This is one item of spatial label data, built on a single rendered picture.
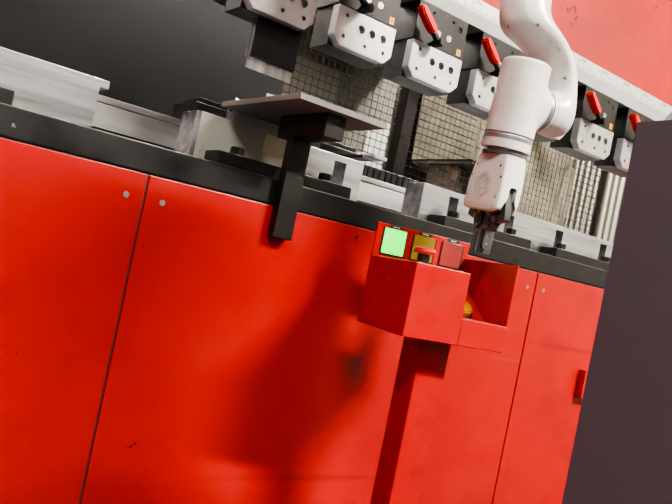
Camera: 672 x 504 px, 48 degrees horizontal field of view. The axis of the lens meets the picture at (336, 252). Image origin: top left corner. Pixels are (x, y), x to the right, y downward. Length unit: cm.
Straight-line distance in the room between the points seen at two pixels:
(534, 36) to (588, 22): 74
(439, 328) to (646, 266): 40
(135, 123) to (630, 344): 105
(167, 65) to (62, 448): 104
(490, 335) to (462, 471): 54
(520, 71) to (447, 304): 40
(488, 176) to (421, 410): 41
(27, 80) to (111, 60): 63
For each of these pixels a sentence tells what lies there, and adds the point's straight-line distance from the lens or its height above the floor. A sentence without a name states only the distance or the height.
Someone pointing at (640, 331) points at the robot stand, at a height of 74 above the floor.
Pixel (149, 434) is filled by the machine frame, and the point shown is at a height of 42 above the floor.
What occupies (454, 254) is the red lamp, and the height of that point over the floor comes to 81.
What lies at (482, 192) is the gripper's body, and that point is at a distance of 131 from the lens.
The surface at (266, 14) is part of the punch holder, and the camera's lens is 146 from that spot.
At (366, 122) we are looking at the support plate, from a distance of 127.
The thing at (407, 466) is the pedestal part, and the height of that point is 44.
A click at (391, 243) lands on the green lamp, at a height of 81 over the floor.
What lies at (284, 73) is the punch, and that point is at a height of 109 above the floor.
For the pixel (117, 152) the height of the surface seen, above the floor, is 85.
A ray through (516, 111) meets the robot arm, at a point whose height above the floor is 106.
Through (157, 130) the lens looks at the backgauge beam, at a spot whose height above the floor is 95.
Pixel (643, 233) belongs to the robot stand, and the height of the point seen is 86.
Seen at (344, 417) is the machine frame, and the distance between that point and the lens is 149.
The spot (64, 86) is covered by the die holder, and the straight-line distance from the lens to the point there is 130.
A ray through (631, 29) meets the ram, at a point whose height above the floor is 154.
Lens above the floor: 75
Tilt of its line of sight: 1 degrees up
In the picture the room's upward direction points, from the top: 12 degrees clockwise
